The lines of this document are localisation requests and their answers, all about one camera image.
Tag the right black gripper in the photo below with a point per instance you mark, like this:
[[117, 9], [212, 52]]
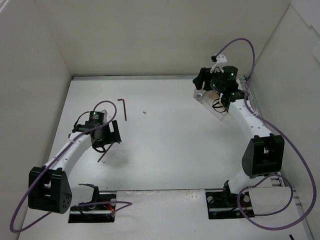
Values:
[[200, 79]]

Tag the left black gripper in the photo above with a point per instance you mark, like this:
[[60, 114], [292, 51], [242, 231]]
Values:
[[114, 131]]

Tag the large silver ratchet wrench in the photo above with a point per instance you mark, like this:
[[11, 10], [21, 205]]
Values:
[[199, 96]]

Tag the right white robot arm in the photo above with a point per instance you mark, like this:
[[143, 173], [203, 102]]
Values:
[[264, 152]]

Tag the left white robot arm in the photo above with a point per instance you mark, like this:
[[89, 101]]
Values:
[[49, 187]]

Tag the clear plastic organizer container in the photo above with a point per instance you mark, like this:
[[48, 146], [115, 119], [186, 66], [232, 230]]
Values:
[[211, 101]]

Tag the lower dark hex key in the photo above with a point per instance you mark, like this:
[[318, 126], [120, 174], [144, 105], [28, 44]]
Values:
[[99, 160]]

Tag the dark hex key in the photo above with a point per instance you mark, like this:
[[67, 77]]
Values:
[[99, 160], [124, 108]]

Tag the upper dark hex key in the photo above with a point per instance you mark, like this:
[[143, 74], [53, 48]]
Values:
[[124, 108]]

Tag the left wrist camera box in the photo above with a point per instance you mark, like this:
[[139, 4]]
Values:
[[105, 112]]

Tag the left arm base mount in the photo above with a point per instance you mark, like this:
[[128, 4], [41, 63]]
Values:
[[95, 205]]

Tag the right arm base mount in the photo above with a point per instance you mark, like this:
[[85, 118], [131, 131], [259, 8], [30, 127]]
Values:
[[222, 204]]

